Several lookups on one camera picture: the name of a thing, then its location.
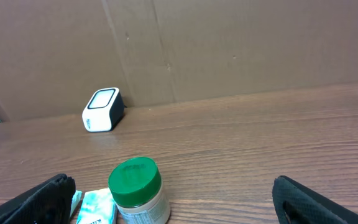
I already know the long teal wipes pack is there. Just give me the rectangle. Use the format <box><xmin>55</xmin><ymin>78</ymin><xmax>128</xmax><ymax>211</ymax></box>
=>
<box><xmin>70</xmin><ymin>190</ymin><xmax>82</xmax><ymax>217</ymax></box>

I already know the white barcode scanner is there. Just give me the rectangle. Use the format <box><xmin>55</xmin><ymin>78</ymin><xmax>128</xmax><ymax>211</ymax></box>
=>
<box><xmin>82</xmin><ymin>87</ymin><xmax>125</xmax><ymax>133</ymax></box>

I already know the small teal tissue pack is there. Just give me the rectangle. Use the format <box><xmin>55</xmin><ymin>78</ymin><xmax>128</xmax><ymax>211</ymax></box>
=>
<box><xmin>76</xmin><ymin>188</ymin><xmax>117</xmax><ymax>224</ymax></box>

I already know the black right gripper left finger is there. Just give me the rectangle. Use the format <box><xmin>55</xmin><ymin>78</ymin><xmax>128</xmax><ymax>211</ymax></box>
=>
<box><xmin>0</xmin><ymin>174</ymin><xmax>76</xmax><ymax>224</ymax></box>

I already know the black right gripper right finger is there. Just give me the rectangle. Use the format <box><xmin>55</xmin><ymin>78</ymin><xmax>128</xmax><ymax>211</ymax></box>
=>
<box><xmin>272</xmin><ymin>175</ymin><xmax>358</xmax><ymax>224</ymax></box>

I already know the green lid jar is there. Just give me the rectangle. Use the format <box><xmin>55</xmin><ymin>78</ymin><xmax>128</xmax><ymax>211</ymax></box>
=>
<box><xmin>108</xmin><ymin>157</ymin><xmax>171</xmax><ymax>224</ymax></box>

